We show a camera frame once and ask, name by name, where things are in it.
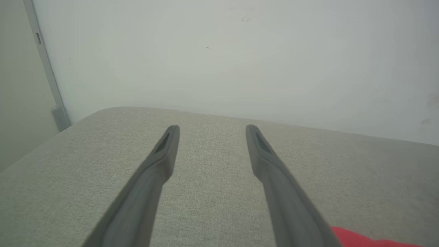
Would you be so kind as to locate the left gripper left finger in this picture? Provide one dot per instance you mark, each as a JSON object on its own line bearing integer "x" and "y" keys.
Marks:
{"x": 144, "y": 195}

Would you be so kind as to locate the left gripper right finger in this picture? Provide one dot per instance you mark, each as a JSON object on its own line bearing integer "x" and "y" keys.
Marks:
{"x": 284, "y": 195}

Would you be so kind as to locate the red white-trimmed shirt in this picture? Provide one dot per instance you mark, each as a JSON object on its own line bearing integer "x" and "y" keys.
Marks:
{"x": 356, "y": 239}

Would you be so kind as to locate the grey fabric sofa cushion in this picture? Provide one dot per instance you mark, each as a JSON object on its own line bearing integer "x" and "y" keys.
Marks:
{"x": 212, "y": 192}

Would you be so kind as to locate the grey wall trim strip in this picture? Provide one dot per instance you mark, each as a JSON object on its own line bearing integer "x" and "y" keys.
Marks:
{"x": 48, "y": 68}

